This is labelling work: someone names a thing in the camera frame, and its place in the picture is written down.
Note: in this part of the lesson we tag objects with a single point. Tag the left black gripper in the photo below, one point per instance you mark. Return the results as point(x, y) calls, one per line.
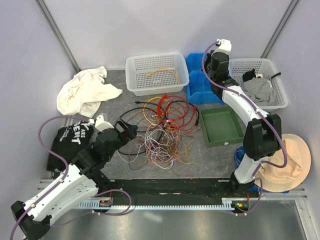
point(129, 133)

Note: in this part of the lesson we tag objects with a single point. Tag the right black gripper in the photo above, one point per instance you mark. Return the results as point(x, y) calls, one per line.
point(209, 58)

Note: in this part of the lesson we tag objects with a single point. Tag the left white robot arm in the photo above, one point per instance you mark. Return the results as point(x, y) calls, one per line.
point(81, 179)

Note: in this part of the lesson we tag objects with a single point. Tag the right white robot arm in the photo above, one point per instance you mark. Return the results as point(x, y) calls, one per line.
point(262, 140)

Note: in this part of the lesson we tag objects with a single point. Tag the white perforated basket right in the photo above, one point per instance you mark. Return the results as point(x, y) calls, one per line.
point(264, 68)

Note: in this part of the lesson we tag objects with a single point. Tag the white perforated basket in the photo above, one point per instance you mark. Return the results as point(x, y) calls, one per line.
point(264, 68)
point(154, 74)

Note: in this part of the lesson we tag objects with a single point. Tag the blue plastic bin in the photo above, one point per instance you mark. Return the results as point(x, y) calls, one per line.
point(199, 88)

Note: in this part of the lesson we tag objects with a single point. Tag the black sock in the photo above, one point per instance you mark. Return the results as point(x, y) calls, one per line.
point(249, 75)

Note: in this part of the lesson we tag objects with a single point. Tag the black printed t-shirt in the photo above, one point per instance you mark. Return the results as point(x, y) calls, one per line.
point(72, 139)

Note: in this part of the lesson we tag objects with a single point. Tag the grey garment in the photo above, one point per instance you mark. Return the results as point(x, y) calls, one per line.
point(260, 91)

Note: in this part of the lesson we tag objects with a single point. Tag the white perforated basket left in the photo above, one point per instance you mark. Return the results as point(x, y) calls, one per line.
point(154, 74)

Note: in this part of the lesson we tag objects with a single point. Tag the cream white cloth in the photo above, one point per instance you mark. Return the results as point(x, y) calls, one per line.
point(84, 93)

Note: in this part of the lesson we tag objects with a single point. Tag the green plastic tray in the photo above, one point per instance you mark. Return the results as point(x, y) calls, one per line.
point(220, 126)

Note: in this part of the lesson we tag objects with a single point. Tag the blue cloth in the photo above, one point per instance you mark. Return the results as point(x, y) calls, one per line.
point(238, 156)

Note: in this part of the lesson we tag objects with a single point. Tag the beige bucket hat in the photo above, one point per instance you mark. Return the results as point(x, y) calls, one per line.
point(278, 180)

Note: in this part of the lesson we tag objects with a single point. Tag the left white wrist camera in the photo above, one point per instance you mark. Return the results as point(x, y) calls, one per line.
point(101, 122)

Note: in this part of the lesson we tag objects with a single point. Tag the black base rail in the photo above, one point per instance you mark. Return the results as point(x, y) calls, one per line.
point(179, 190)

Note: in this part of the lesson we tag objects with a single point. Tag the slotted cable duct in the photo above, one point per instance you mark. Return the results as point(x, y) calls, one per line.
point(94, 204)

